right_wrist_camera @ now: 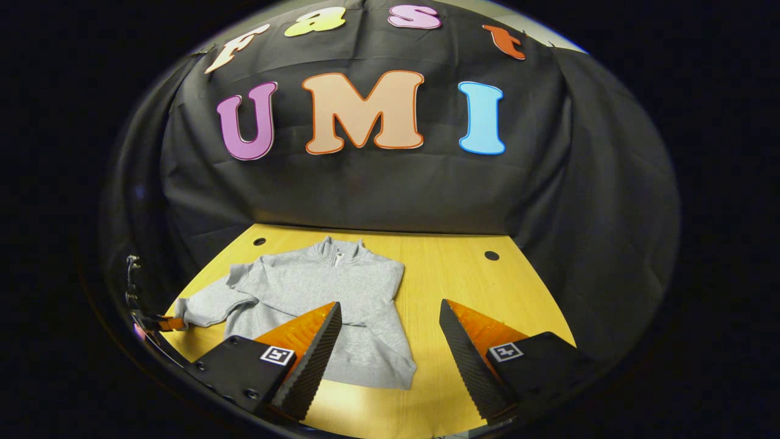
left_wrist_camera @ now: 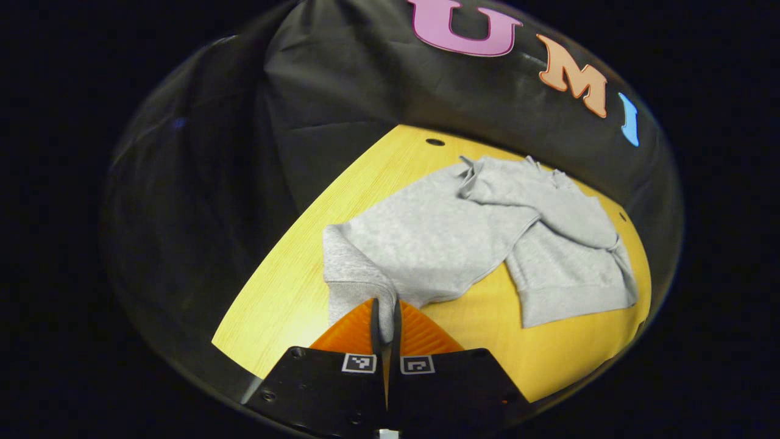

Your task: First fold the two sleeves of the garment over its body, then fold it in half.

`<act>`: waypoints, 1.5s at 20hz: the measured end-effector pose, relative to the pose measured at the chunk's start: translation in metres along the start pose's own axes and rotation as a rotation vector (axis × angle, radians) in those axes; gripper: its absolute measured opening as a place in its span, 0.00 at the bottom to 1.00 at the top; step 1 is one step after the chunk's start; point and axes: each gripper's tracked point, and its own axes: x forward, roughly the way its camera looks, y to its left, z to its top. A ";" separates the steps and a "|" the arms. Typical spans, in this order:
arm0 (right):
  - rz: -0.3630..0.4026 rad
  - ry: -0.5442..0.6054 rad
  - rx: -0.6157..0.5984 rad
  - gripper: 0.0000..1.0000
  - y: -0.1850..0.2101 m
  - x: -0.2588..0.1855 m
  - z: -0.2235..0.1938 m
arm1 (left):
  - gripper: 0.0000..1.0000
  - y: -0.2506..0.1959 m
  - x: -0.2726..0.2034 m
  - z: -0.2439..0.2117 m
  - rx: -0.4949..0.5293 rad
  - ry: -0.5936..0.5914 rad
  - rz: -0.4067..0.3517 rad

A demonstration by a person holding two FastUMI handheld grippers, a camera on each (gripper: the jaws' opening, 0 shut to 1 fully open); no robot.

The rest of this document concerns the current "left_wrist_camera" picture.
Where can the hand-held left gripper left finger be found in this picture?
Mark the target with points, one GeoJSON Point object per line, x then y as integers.
{"type": "Point", "coordinates": [375, 332]}

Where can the black backdrop cloth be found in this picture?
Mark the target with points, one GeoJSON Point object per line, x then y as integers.
{"type": "Point", "coordinates": [304, 91]}

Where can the grey zip-neck sweatshirt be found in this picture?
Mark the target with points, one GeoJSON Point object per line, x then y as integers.
{"type": "Point", "coordinates": [439, 244]}

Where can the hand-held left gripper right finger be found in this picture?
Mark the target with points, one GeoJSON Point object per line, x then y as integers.
{"type": "Point", "coordinates": [397, 335]}

